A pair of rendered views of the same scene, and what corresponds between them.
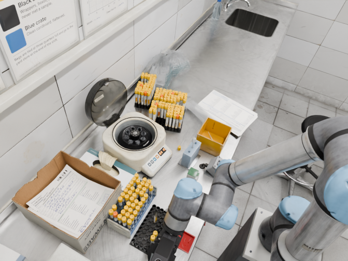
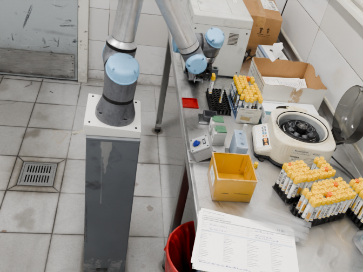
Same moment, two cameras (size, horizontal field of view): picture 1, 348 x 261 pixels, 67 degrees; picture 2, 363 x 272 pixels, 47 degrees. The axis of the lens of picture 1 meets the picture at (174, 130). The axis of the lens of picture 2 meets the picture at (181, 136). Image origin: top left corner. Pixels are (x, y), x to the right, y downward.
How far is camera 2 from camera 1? 189 cm
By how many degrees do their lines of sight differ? 90
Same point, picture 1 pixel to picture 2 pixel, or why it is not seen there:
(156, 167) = (256, 130)
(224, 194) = not seen: hidden behind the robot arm
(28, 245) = not seen: hidden behind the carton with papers
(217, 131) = (232, 193)
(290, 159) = not seen: outside the picture
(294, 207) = (129, 62)
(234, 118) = (225, 237)
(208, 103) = (281, 249)
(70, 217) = (272, 81)
